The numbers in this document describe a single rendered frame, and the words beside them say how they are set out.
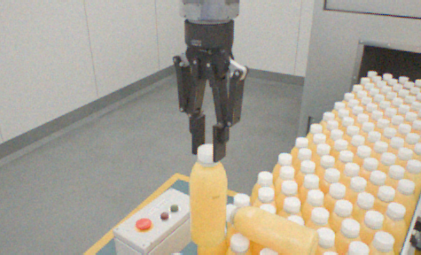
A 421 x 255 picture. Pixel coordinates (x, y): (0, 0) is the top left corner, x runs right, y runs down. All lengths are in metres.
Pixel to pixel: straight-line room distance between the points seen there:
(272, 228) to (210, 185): 0.18
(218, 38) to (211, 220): 0.33
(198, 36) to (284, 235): 0.42
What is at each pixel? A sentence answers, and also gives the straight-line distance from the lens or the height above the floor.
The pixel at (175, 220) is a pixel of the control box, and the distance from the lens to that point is 0.87.
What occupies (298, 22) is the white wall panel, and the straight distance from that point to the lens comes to 4.79.
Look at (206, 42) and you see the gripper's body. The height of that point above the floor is 1.54.
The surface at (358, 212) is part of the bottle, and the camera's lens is 1.01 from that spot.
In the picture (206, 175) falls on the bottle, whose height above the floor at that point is 1.31.
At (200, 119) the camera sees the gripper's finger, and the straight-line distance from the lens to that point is 0.63.
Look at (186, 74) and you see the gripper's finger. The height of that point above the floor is 1.47.
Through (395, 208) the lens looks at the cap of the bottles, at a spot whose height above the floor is 1.10.
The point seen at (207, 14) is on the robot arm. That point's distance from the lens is 0.52.
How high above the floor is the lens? 1.67
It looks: 27 degrees down
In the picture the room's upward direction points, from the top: straight up
